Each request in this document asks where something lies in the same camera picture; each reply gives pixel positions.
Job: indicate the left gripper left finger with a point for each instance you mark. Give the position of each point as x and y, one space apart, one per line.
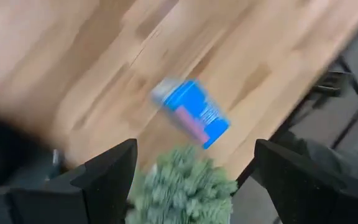
110 186

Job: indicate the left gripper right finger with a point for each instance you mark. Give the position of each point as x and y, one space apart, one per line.
291 186

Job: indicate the green artificial plant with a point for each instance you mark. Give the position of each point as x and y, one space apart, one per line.
182 193

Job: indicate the blue Rice Krispies box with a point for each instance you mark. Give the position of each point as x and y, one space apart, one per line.
194 112

